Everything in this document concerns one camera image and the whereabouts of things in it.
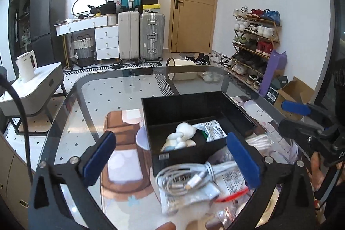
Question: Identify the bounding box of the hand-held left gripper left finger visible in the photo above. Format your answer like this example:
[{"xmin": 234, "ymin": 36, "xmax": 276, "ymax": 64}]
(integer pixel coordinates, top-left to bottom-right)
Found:
[{"xmin": 28, "ymin": 131, "xmax": 117, "ymax": 230}]

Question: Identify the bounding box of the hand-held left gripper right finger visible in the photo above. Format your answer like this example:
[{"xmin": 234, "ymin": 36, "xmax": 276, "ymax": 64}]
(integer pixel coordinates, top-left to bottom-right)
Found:
[{"xmin": 226, "ymin": 132, "xmax": 316, "ymax": 230}]

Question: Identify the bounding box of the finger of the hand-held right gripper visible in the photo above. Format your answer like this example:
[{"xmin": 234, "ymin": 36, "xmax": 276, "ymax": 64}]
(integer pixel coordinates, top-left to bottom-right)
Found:
[
  {"xmin": 278, "ymin": 119, "xmax": 337, "ymax": 163},
  {"xmin": 282, "ymin": 100, "xmax": 335, "ymax": 124}
]

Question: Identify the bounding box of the red-edged white packet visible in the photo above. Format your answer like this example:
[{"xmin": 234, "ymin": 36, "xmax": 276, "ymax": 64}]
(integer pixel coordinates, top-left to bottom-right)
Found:
[{"xmin": 214, "ymin": 163, "xmax": 260, "ymax": 204}]

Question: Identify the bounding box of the bagged white rope bundle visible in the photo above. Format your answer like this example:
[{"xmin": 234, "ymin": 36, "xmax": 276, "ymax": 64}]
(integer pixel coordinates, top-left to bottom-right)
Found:
[{"xmin": 245, "ymin": 133, "xmax": 273, "ymax": 153}]

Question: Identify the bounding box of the silver printed packet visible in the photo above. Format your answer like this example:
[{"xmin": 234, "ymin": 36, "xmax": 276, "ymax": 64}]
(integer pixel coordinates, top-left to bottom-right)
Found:
[{"xmin": 193, "ymin": 120, "xmax": 227, "ymax": 143}]

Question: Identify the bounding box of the white charging cable coil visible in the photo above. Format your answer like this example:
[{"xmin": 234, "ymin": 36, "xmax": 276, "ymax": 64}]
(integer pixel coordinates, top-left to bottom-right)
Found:
[{"xmin": 155, "ymin": 161, "xmax": 238, "ymax": 217}]

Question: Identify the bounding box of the black cardboard box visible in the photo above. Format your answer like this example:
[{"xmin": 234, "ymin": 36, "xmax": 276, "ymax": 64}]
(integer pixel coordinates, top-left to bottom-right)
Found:
[{"xmin": 141, "ymin": 91, "xmax": 257, "ymax": 177}]

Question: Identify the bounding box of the person's right hand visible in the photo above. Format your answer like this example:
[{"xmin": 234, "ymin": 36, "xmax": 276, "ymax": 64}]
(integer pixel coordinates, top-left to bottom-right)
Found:
[{"xmin": 309, "ymin": 151, "xmax": 328, "ymax": 193}]

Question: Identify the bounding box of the open cardboard box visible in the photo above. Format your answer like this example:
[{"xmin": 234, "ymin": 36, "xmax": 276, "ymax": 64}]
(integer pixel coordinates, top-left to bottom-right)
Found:
[{"xmin": 265, "ymin": 76, "xmax": 314, "ymax": 120}]

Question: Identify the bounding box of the printed cartoon table mat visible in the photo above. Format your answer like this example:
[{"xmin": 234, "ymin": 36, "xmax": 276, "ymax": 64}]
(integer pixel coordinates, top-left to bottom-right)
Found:
[{"xmin": 100, "ymin": 97, "xmax": 318, "ymax": 230}]

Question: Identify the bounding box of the purple yoga mat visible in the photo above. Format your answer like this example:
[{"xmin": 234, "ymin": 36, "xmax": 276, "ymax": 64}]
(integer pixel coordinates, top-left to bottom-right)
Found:
[{"xmin": 259, "ymin": 50, "xmax": 287, "ymax": 97}]

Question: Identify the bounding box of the white plush toy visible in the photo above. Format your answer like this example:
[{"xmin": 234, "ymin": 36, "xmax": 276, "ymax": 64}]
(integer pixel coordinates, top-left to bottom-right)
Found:
[{"xmin": 161, "ymin": 122, "xmax": 197, "ymax": 153}]

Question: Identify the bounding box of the shoe rack with shoes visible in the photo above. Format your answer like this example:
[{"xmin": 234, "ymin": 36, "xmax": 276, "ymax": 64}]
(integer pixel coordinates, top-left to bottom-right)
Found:
[{"xmin": 232, "ymin": 6, "xmax": 282, "ymax": 91}]

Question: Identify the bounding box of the beige cabinet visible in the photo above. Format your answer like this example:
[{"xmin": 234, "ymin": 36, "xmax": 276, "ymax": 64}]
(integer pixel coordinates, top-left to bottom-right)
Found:
[{"xmin": 0, "ymin": 136, "xmax": 36, "ymax": 230}]

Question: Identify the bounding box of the white side table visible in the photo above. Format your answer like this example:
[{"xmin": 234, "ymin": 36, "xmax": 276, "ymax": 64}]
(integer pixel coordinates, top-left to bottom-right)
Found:
[{"xmin": 0, "ymin": 62, "xmax": 68, "ymax": 136}]

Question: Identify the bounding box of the pile of shoes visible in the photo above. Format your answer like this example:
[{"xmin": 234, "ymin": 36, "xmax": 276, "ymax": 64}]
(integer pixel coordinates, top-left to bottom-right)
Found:
[{"xmin": 185, "ymin": 51, "xmax": 235, "ymax": 83}]

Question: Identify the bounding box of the black white striped rug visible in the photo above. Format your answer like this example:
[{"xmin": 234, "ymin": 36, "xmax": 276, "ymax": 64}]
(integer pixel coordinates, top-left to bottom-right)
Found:
[{"xmin": 63, "ymin": 61, "xmax": 177, "ymax": 98}]

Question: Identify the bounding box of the grey wicker basket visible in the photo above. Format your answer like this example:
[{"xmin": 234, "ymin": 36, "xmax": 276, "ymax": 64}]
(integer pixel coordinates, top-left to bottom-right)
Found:
[{"xmin": 73, "ymin": 35, "xmax": 94, "ymax": 67}]

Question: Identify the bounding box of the white waste bin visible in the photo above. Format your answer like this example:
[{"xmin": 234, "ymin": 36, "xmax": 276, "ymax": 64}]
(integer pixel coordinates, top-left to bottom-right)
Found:
[{"xmin": 166, "ymin": 58, "xmax": 200, "ymax": 82}]

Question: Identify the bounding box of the white electric kettle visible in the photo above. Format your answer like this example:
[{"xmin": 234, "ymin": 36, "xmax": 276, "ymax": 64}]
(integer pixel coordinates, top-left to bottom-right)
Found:
[{"xmin": 15, "ymin": 50, "xmax": 37, "ymax": 84}]

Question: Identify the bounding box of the white vanity desk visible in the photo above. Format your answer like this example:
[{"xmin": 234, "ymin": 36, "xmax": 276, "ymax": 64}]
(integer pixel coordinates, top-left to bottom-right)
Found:
[{"xmin": 55, "ymin": 15, "xmax": 119, "ymax": 67}]

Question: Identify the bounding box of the white suitcase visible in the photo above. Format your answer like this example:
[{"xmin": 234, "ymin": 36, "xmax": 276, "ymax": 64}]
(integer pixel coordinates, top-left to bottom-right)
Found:
[{"xmin": 118, "ymin": 11, "xmax": 140, "ymax": 61}]

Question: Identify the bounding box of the silver suitcase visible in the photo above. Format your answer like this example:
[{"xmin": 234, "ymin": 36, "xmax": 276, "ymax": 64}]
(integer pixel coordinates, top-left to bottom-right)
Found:
[{"xmin": 139, "ymin": 13, "xmax": 165, "ymax": 62}]

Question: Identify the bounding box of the wooden door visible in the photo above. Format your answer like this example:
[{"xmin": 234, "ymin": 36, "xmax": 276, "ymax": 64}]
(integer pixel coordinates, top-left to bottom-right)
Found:
[{"xmin": 169, "ymin": 0, "xmax": 219, "ymax": 54}]

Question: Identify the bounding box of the black refrigerator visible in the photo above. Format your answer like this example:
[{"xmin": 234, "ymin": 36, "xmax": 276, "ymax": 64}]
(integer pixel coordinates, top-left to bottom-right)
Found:
[{"xmin": 29, "ymin": 0, "xmax": 68, "ymax": 69}]

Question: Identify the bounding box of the black bag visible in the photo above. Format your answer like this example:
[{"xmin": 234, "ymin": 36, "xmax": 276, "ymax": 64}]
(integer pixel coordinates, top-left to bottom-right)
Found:
[{"xmin": 100, "ymin": 1, "xmax": 117, "ymax": 15}]

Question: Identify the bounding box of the oval vanity mirror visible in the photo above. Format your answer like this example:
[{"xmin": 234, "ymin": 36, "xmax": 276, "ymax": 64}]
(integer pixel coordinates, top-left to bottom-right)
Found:
[{"xmin": 71, "ymin": 0, "xmax": 109, "ymax": 18}]

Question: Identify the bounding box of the black cable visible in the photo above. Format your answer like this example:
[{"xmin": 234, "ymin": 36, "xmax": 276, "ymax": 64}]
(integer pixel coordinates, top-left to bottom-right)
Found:
[{"xmin": 0, "ymin": 74, "xmax": 34, "ymax": 177}]

